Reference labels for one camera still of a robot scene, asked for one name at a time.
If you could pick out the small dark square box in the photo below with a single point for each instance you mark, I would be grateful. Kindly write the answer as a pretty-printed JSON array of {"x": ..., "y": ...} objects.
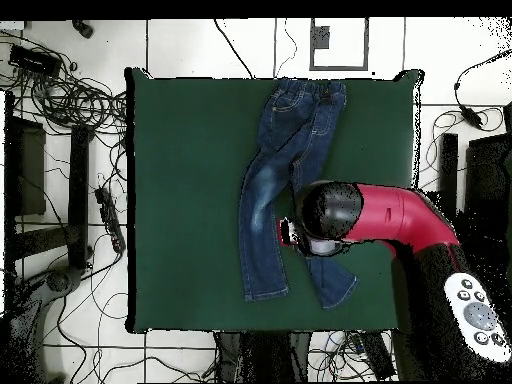
[{"x": 321, "y": 38}]

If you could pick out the black power strip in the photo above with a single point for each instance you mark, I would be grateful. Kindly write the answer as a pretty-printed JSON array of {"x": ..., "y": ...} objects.
[{"x": 110, "y": 218}]

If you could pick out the grey square frame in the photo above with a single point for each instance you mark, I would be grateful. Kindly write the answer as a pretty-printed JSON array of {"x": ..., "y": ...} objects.
[{"x": 339, "y": 67}]

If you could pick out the black electronics box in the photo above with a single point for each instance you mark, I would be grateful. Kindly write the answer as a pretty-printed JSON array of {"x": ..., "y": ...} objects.
[{"x": 34, "y": 60}]

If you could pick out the dark green tablecloth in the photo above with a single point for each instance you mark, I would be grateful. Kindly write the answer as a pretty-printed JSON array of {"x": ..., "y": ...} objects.
[{"x": 180, "y": 160}]

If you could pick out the grey stand base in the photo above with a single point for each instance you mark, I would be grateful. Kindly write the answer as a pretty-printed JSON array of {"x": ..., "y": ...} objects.
[{"x": 60, "y": 280}]

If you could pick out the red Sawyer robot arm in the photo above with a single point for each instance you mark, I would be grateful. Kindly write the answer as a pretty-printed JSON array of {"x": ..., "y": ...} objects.
[{"x": 392, "y": 216}]

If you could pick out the black metal stand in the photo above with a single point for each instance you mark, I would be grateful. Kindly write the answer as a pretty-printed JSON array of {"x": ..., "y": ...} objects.
[
  {"x": 78, "y": 180},
  {"x": 448, "y": 168}
]

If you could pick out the person's shoe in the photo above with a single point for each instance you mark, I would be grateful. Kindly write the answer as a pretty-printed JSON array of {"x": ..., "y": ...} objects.
[{"x": 82, "y": 28}]

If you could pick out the blue denim jeans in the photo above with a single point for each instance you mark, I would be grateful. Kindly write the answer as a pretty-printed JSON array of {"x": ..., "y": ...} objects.
[{"x": 292, "y": 132}]

